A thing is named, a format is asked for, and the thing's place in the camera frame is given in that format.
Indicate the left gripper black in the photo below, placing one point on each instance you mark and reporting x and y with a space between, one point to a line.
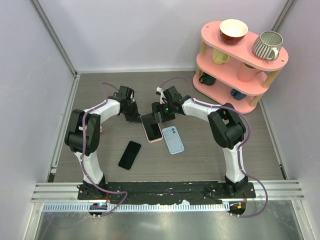
135 117

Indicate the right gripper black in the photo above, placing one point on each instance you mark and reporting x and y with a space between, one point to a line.
156 109

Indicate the pink phone case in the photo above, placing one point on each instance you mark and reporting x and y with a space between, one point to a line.
153 140

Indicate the blue phone case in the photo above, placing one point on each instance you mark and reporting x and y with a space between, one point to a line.
173 140

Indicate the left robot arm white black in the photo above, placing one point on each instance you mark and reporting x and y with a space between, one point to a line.
83 138

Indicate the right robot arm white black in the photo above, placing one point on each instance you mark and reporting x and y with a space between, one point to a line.
227 128

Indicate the dark green mug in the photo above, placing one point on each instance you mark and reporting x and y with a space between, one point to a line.
207 79

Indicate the blue mug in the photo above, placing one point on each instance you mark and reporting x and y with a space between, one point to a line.
237 95

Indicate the yellow mug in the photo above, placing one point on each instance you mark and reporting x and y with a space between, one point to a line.
219 57

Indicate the pink three-tier shelf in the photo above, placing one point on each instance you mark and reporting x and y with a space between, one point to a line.
237 66

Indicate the pink mug on shelf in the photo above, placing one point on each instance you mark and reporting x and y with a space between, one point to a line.
247 72

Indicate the red bowl white inside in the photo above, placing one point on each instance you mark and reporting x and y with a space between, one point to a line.
232 31

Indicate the grey striped mug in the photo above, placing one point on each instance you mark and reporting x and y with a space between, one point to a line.
268 45

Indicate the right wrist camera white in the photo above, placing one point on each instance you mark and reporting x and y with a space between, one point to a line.
160 92

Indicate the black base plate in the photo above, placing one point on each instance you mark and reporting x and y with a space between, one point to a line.
164 193

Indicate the white slotted cable duct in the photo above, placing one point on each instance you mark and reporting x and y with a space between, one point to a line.
100 207

